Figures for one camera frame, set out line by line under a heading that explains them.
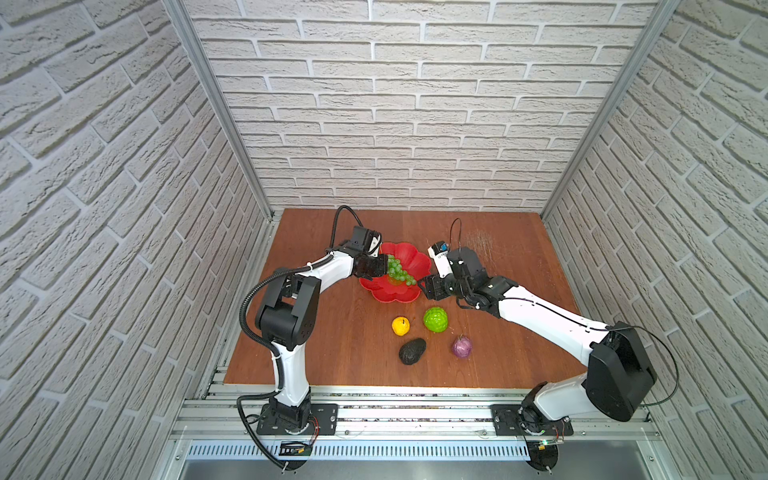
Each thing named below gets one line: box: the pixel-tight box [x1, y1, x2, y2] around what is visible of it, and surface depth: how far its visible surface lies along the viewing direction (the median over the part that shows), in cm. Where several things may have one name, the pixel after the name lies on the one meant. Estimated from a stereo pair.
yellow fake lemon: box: [391, 316, 411, 337], surface depth 88 cm
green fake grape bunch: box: [387, 254, 417, 286], surface depth 100 cm
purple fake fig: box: [452, 333, 472, 359], surface depth 84 cm
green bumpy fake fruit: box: [423, 306, 449, 333], surface depth 87 cm
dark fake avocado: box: [399, 338, 427, 365], surface depth 82 cm
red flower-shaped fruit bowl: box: [359, 242, 432, 303], surface depth 102 cm
